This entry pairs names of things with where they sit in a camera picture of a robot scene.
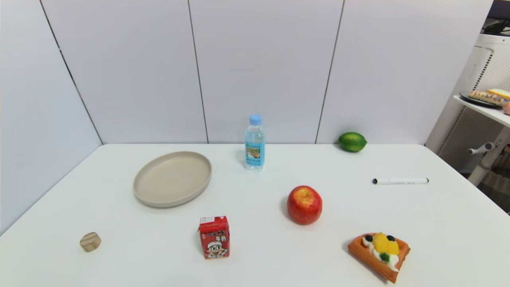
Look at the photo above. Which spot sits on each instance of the dark plate on shelf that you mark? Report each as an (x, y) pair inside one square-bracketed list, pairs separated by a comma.
[(474, 100)]

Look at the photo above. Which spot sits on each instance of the green lime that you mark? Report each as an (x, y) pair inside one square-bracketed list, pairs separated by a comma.
[(352, 142)]

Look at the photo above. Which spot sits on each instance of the clear water bottle blue cap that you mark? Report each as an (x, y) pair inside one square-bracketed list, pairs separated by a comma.
[(254, 149)]

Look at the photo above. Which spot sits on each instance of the beige round plate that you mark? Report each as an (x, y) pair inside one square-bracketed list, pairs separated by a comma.
[(172, 179)]

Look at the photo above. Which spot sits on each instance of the small wooden block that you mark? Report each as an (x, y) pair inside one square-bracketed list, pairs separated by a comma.
[(90, 242)]

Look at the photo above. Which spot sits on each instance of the black device on cart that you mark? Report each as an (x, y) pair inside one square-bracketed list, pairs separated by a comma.
[(496, 27)]

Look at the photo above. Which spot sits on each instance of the yellow toy cheese slice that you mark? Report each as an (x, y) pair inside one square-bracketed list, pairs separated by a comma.
[(501, 93)]

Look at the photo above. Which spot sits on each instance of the toy waffle with fruit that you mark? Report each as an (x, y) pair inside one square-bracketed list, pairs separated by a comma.
[(376, 255)]

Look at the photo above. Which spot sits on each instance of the pink toy peach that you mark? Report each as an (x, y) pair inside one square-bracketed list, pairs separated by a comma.
[(507, 108)]

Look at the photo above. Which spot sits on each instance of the red apple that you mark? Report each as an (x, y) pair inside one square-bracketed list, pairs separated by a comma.
[(305, 206)]

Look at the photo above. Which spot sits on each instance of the white marker pen black cap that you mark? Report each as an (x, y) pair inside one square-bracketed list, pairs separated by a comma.
[(402, 181)]

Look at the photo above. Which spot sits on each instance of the red milk carton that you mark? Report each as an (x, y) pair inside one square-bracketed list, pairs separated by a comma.
[(214, 238)]

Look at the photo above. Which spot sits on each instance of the brown toy bread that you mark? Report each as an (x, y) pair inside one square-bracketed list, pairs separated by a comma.
[(486, 97)]

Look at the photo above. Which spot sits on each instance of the white perforated shelf cart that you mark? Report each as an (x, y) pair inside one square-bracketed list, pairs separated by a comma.
[(468, 119)]

